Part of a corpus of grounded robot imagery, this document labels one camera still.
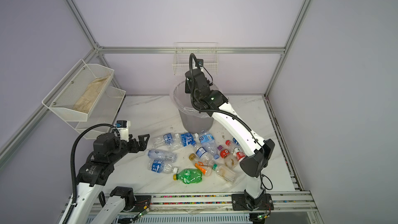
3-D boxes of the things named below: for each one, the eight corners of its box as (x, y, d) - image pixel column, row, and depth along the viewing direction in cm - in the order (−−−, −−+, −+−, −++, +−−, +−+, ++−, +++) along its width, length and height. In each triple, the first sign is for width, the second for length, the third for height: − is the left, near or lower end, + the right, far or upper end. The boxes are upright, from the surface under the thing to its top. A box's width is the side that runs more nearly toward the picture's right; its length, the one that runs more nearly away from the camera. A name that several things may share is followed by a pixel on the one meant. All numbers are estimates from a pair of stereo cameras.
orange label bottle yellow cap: (205, 179, 82) (205, 176, 77) (188, 159, 89) (188, 155, 84) (213, 172, 84) (213, 168, 80) (196, 153, 91) (196, 148, 87)
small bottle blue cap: (188, 148, 93) (188, 144, 89) (194, 143, 95) (193, 139, 91) (209, 166, 86) (209, 163, 82) (214, 160, 88) (214, 157, 85)
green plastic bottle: (173, 184, 80) (172, 182, 77) (175, 170, 85) (174, 168, 82) (202, 184, 80) (202, 182, 77) (202, 170, 85) (202, 168, 82)
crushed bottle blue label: (180, 146, 92) (179, 143, 90) (181, 135, 97) (180, 132, 95) (197, 146, 93) (197, 143, 90) (198, 135, 97) (198, 132, 95)
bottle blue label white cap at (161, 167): (149, 174, 84) (146, 171, 80) (151, 163, 87) (148, 159, 83) (177, 174, 84) (176, 171, 80) (178, 163, 88) (177, 160, 83)
